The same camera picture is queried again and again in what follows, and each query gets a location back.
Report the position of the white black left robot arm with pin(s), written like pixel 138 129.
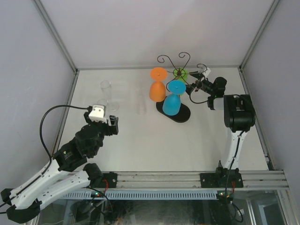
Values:
pixel 67 171

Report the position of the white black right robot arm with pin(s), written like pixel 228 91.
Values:
pixel 239 117

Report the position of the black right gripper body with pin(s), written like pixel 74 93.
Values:
pixel 205 85

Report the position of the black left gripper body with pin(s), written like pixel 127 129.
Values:
pixel 105 129

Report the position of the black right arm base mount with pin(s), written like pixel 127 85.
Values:
pixel 212 180

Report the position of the clear upside-down glass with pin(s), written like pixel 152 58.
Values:
pixel 141 108

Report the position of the green plastic wine glass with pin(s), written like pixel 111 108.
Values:
pixel 181 73

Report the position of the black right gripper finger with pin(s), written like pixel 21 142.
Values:
pixel 190 88
pixel 197 75

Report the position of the blue slotted cable duct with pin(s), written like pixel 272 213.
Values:
pixel 142 195

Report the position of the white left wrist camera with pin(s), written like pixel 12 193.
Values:
pixel 98 113

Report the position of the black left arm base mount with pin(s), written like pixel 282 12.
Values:
pixel 109 180

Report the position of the clear champagne flute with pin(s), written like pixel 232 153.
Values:
pixel 107 92
pixel 105 103

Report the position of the clear champagne flute front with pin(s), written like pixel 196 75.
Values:
pixel 105 103

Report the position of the orange plastic wine glass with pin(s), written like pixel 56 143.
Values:
pixel 158 90

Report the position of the clear champagne flute back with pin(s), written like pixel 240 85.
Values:
pixel 107 92

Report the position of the blue plastic wine glass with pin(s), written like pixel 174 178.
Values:
pixel 172 103

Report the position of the aluminium front frame rail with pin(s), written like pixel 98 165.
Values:
pixel 252 180

